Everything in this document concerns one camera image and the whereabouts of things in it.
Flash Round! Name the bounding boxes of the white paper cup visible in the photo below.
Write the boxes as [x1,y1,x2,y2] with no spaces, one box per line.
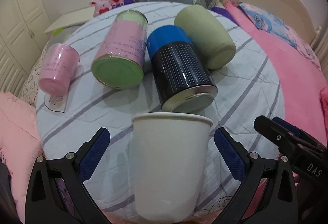
[130,112,213,223]

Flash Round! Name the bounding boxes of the sage green cup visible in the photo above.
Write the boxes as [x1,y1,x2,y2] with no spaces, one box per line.
[174,5,236,70]

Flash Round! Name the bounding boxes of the pink translucent plastic cup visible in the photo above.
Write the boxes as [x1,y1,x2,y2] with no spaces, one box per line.
[39,43,80,96]

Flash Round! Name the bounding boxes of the pink bed sheet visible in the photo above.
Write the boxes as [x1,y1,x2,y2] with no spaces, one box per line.
[223,0,328,224]

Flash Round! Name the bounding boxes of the pink quilt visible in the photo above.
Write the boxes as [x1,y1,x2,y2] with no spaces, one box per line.
[1,92,43,222]

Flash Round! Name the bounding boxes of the pink cartoon pillow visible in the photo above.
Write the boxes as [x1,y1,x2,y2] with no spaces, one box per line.
[285,25,321,71]

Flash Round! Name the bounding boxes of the blue cartoon pillow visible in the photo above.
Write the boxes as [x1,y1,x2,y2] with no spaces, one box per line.
[238,2,297,48]

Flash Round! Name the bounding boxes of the heart patterned bed sheet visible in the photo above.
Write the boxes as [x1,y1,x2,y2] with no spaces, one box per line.
[18,51,47,107]

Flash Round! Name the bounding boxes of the black tin blue lid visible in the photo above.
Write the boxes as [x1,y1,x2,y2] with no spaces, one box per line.
[147,25,217,113]

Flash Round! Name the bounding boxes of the striped white round table cloth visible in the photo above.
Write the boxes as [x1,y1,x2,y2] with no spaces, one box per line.
[36,10,285,222]

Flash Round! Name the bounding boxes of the pink green cylindrical canister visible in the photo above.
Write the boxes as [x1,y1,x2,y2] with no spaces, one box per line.
[91,10,148,89]

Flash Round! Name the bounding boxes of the grey flower pillow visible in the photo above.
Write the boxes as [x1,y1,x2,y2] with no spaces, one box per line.
[41,25,81,59]

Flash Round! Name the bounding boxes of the white nightstand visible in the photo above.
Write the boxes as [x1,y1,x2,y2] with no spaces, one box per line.
[44,7,94,34]

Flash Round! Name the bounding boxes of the cream built-in wardrobe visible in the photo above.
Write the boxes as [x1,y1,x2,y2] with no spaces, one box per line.
[1,0,51,95]

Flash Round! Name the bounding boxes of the front pink plush pig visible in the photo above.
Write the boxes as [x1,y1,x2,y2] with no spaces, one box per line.
[89,0,112,18]

